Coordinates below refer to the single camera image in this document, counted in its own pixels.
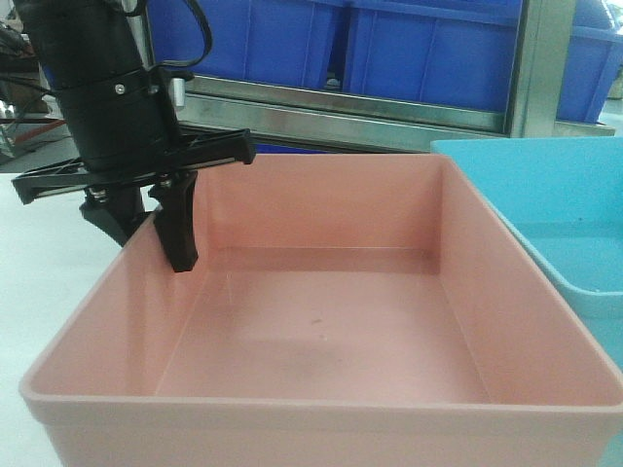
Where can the stainless steel shelf frame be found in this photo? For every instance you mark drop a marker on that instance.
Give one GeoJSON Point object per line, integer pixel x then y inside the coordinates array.
{"type": "Point", "coordinates": [337, 121]}

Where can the blue storage bin middle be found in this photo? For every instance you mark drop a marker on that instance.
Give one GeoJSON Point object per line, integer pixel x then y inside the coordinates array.
{"type": "Point", "coordinates": [450, 53]}

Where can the blue storage bin right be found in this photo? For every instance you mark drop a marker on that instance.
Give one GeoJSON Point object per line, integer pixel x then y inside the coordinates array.
{"type": "Point", "coordinates": [593, 61]}

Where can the blue storage bin left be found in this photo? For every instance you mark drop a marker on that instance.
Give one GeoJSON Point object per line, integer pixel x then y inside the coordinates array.
{"type": "Point", "coordinates": [271, 42]}

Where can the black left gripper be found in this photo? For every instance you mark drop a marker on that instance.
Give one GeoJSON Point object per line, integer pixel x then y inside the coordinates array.
{"type": "Point", "coordinates": [126, 133]}

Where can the blue storage bin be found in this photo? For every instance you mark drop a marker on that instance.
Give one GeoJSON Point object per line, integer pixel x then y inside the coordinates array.
{"type": "Point", "coordinates": [450, 53]}
{"type": "Point", "coordinates": [593, 61]}
{"type": "Point", "coordinates": [271, 42]}

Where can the light blue plastic box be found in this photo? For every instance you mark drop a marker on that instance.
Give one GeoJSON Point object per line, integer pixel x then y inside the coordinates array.
{"type": "Point", "coordinates": [562, 199]}

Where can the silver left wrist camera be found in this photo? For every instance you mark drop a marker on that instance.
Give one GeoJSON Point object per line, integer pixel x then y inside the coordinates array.
{"type": "Point", "coordinates": [177, 91]}

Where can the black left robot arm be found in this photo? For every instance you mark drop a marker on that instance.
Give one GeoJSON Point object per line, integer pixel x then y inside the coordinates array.
{"type": "Point", "coordinates": [79, 43]}

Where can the pink plastic box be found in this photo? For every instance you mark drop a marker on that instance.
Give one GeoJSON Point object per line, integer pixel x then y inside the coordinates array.
{"type": "Point", "coordinates": [344, 311]}

